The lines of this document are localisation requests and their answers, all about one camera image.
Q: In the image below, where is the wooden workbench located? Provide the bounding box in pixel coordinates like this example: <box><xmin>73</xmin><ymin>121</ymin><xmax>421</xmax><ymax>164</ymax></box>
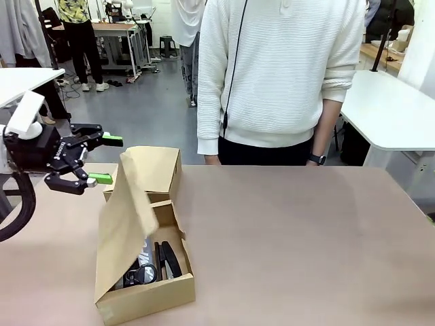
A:
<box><xmin>358</xmin><ymin>42</ymin><xmax>407</xmax><ymax>74</ymax></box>

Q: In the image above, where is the black stapler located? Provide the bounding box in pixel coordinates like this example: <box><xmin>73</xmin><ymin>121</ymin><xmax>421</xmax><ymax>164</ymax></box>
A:
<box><xmin>154</xmin><ymin>240</ymin><xmax>184</xmax><ymax>280</ymax></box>

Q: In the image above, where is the grey-legged background table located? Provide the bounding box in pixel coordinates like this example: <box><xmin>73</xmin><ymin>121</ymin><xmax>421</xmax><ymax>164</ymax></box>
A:
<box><xmin>91</xmin><ymin>22</ymin><xmax>152</xmax><ymax>79</ymax></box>

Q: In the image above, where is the person in white sweater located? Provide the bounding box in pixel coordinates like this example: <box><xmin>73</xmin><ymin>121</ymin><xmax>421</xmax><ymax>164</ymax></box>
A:
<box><xmin>196</xmin><ymin>0</ymin><xmax>367</xmax><ymax>166</ymax></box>

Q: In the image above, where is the grey pencil case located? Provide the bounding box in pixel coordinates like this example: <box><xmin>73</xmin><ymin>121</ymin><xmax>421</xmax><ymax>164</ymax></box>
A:
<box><xmin>114</xmin><ymin>237</ymin><xmax>160</xmax><ymax>290</ymax></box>

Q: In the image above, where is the black lanyard cord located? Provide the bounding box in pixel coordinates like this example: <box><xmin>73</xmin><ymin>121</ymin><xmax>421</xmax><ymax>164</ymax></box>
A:
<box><xmin>222</xmin><ymin>0</ymin><xmax>249</xmax><ymax>139</ymax></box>

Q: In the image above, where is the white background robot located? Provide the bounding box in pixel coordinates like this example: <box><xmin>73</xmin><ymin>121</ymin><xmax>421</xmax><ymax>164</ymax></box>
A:
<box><xmin>103</xmin><ymin>0</ymin><xmax>135</xmax><ymax>20</ymax></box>

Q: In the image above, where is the person's left forearm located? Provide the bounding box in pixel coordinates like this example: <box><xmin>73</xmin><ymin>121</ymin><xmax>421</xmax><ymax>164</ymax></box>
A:
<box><xmin>311</xmin><ymin>98</ymin><xmax>343</xmax><ymax>157</ymax></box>

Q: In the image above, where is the person in yellow patterned shirt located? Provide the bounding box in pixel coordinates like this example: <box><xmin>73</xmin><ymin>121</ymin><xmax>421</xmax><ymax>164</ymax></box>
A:
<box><xmin>57</xmin><ymin>0</ymin><xmax>109</xmax><ymax>92</ymax></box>

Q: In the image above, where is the person in patterned grey trousers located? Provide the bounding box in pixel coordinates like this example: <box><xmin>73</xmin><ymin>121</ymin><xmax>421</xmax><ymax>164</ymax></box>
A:
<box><xmin>171</xmin><ymin>0</ymin><xmax>202</xmax><ymax>108</ymax></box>

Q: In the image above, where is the black stand pole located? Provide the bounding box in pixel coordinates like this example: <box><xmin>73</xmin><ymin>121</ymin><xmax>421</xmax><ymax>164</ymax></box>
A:
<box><xmin>371</xmin><ymin>0</ymin><xmax>398</xmax><ymax>73</ymax></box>
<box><xmin>33</xmin><ymin>0</ymin><xmax>60</xmax><ymax>71</ymax></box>

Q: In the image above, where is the small open cardboard box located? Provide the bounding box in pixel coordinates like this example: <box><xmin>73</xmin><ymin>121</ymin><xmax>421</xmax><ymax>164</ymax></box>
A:
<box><xmin>103</xmin><ymin>146</ymin><xmax>183</xmax><ymax>206</ymax></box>

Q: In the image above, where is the large lidded cardboard box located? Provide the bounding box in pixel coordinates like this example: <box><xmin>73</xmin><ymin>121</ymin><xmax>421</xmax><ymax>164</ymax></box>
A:
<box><xmin>94</xmin><ymin>145</ymin><xmax>197</xmax><ymax>322</ymax></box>

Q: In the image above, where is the open box with white foam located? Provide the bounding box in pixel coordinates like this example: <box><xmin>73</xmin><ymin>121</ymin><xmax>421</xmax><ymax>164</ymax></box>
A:
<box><xmin>390</xmin><ymin>24</ymin><xmax>415</xmax><ymax>52</ymax></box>

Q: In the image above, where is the dark plastic stool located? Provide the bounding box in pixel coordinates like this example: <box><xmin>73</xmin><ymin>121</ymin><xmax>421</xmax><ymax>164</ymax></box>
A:
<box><xmin>159</xmin><ymin>35</ymin><xmax>178</xmax><ymax>58</ymax></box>

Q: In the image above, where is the black corrugated cable hose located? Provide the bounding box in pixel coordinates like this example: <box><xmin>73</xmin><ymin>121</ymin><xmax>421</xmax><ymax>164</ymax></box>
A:
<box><xmin>0</xmin><ymin>169</ymin><xmax>37</xmax><ymax>242</ymax></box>

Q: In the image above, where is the white side table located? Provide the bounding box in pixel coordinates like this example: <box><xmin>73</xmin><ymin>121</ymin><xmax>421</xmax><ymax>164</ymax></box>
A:
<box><xmin>0</xmin><ymin>67</ymin><xmax>66</xmax><ymax>109</ymax></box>
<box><xmin>339</xmin><ymin>69</ymin><xmax>435</xmax><ymax>204</ymax></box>

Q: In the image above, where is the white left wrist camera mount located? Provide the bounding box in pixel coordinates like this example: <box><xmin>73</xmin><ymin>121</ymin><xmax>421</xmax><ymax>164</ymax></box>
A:
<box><xmin>3</xmin><ymin>90</ymin><xmax>47</xmax><ymax>141</ymax></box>

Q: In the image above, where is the grey hanging garment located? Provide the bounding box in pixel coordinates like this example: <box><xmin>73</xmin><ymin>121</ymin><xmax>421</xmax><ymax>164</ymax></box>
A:
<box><xmin>0</xmin><ymin>0</ymin><xmax>52</xmax><ymax>68</ymax></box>

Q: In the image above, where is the person in grey-blue jacket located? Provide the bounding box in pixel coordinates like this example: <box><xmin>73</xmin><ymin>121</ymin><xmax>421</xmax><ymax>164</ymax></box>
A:
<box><xmin>366</xmin><ymin>0</ymin><xmax>381</xmax><ymax>26</ymax></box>

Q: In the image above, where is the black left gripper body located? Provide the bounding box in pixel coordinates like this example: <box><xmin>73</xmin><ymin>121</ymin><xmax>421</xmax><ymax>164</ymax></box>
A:
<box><xmin>3</xmin><ymin>126</ymin><xmax>91</xmax><ymax>175</ymax></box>

